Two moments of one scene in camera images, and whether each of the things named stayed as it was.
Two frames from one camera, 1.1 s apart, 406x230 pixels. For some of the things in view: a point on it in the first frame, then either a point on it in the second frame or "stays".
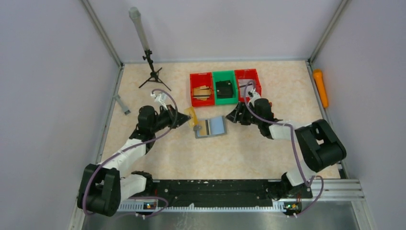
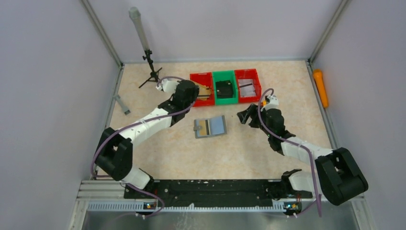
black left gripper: x=173 y=117 → x=197 y=93
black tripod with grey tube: x=135 y=15 stays
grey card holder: x=211 y=126 stays
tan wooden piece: x=190 y=111 → x=204 y=92
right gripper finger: x=232 y=116 → x=243 y=115
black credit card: x=224 y=89 stays
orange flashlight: x=319 y=79 stays
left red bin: x=202 y=89 stays
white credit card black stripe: x=242 y=83 stays
